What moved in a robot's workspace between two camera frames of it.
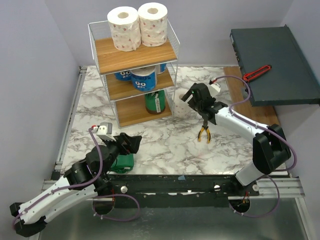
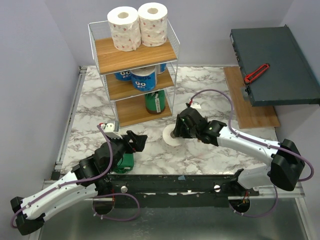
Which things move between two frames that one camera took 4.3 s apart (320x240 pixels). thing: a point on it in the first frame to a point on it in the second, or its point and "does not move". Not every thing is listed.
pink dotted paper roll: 124,24 does not move
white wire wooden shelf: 142,83 does not move
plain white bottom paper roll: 181,108 to 167,137
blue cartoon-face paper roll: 123,75 does not move
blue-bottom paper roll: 144,79 does not move
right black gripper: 206,117 to 181,127
